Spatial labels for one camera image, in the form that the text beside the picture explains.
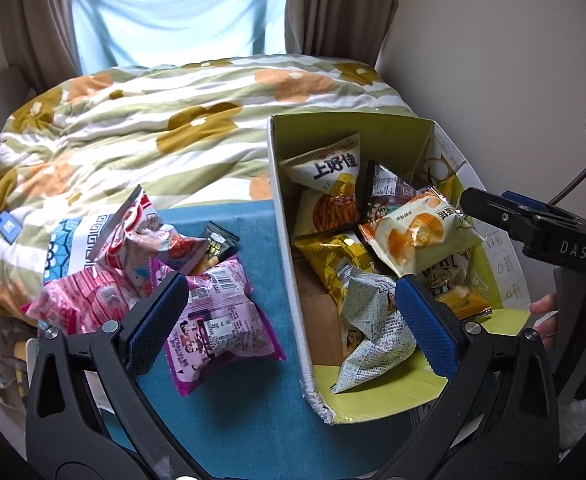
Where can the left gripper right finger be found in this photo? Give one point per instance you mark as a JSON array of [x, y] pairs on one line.
[[497, 417]]

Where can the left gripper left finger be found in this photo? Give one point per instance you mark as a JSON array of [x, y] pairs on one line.
[[65, 435]]

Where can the brown yellow snack bag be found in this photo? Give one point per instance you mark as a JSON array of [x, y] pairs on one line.
[[449, 282]]

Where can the pink striped snack bag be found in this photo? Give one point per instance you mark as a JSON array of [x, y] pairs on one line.
[[83, 301]]

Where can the white orange chip bag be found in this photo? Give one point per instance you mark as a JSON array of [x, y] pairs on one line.
[[420, 233]]

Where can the grey patterned snack bag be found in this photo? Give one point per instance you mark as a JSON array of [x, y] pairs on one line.
[[369, 306]]

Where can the dark purple snack bag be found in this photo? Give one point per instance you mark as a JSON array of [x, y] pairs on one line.
[[384, 192]]

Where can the red white snack bag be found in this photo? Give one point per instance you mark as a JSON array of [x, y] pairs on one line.
[[135, 235]]

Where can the small black snack packet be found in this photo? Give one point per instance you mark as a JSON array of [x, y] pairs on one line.
[[222, 244]]

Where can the white yellow fries bag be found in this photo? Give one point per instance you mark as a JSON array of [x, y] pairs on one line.
[[328, 177]]

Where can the person's right hand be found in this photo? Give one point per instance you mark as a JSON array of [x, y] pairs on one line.
[[548, 317]]

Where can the teal patterned cloth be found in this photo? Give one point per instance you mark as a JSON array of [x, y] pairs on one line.
[[249, 419]]

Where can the green cardboard box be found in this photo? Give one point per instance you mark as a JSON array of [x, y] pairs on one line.
[[361, 200]]

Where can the small blue card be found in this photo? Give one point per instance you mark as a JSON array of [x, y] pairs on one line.
[[10, 228]]

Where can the floral quilt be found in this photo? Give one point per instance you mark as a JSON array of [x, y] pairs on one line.
[[190, 134]]

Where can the right brown curtain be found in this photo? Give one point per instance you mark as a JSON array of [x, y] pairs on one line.
[[352, 29]]

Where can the brown curtain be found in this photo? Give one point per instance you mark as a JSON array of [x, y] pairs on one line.
[[38, 37], [352, 29]]

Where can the left brown curtain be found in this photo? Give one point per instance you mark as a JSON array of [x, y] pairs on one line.
[[38, 37]]

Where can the light blue window sheet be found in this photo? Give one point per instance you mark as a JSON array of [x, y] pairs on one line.
[[149, 33]]

